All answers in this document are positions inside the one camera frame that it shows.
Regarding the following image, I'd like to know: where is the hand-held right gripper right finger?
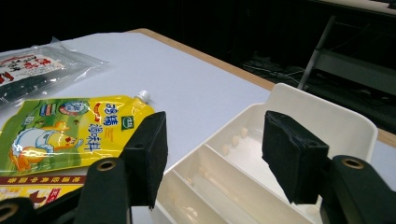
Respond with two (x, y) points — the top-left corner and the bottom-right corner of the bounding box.
(262, 110), (331, 205)

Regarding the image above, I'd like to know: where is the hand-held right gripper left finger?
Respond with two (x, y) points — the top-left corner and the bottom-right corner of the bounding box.
(120, 111), (169, 210)

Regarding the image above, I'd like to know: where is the white divided tray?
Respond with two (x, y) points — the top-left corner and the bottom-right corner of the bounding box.
(150, 82), (379, 224)

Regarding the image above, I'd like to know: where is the yellow spout pouch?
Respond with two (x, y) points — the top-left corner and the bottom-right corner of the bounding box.
(0, 90), (156, 177)

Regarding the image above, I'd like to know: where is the red and yellow box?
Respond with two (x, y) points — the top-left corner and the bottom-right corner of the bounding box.
(0, 175), (88, 210)

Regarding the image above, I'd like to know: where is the clear bag of dried seaweed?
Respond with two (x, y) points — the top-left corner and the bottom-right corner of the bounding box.
(0, 36), (108, 105)

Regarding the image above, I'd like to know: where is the grey metal stand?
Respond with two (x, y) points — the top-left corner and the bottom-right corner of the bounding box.
(297, 15), (396, 96)

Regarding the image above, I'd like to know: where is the bundle of floor cables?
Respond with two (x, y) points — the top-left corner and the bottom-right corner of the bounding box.
(242, 59), (306, 85)

